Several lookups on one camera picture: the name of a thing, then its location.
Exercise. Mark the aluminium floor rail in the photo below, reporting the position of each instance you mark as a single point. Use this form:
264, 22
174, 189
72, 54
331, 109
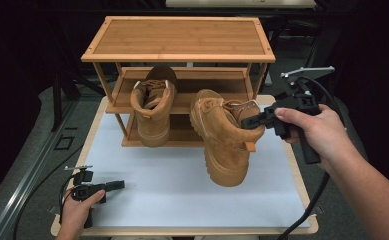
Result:
22, 200

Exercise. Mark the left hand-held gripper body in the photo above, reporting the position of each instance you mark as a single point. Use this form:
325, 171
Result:
83, 191

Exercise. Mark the person's right hand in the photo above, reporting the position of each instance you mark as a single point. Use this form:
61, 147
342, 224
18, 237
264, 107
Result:
328, 136

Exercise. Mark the tan suede boot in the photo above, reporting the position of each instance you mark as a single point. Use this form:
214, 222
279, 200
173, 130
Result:
152, 123
222, 143

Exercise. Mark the dark metal stand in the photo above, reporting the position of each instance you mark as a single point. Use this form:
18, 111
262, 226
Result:
57, 110

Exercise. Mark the white table mat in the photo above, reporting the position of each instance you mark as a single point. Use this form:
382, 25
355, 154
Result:
168, 200

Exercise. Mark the person's left hand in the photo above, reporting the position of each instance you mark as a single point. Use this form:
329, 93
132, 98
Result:
73, 216

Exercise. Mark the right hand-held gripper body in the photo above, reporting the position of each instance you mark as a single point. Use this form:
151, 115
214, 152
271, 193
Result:
302, 98

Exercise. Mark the wooden shoe rack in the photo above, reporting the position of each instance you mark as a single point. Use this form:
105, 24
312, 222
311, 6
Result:
182, 40

